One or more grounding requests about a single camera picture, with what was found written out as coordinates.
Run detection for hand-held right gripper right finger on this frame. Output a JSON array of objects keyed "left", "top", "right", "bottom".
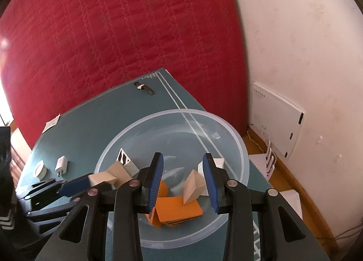
[{"left": 202, "top": 153, "right": 331, "bottom": 261}]

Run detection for white cable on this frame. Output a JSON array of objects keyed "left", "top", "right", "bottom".
[{"left": 247, "top": 129, "right": 270, "bottom": 154}]

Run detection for white router with antennas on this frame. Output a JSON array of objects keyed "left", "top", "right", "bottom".
[{"left": 248, "top": 140, "right": 277, "bottom": 183}]

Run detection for dark cable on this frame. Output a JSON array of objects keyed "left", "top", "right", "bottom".
[{"left": 315, "top": 225, "right": 363, "bottom": 243}]

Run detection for orange block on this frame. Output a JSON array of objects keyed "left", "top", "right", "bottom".
[
  {"left": 145, "top": 180, "right": 171, "bottom": 227},
  {"left": 157, "top": 196, "right": 204, "bottom": 227}
]

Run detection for white block black stripes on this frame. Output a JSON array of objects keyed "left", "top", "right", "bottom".
[{"left": 116, "top": 148, "right": 140, "bottom": 178}]

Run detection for white paper slip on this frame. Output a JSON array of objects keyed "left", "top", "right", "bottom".
[{"left": 42, "top": 114, "right": 61, "bottom": 134}]

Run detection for white ceramic dish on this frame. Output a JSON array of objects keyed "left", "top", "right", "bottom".
[{"left": 33, "top": 160, "right": 48, "bottom": 179}]

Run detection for tan wooden wedge block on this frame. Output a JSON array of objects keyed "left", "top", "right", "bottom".
[
  {"left": 88, "top": 162, "right": 134, "bottom": 190},
  {"left": 183, "top": 169, "right": 209, "bottom": 206}
]

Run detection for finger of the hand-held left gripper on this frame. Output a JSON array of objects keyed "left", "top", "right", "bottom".
[
  {"left": 25, "top": 197, "right": 83, "bottom": 228},
  {"left": 15, "top": 174, "right": 91, "bottom": 202}
]

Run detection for white wall panel box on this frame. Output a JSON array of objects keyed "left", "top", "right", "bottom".
[{"left": 251, "top": 81, "right": 306, "bottom": 159}]

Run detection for thick white wooden block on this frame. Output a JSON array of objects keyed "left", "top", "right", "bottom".
[{"left": 198, "top": 158, "right": 226, "bottom": 178}]

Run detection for clear plastic bowl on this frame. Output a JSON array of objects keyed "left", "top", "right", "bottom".
[{"left": 93, "top": 109, "right": 250, "bottom": 250}]

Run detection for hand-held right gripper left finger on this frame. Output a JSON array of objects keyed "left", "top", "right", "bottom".
[{"left": 34, "top": 152, "right": 165, "bottom": 261}]

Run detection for white charger plug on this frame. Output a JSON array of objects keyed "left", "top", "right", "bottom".
[{"left": 54, "top": 156, "right": 69, "bottom": 177}]

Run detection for red quilted mattress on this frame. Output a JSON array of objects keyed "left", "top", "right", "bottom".
[{"left": 0, "top": 0, "right": 250, "bottom": 154}]

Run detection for white paper sheet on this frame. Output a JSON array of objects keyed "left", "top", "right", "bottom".
[{"left": 279, "top": 189, "right": 304, "bottom": 222}]

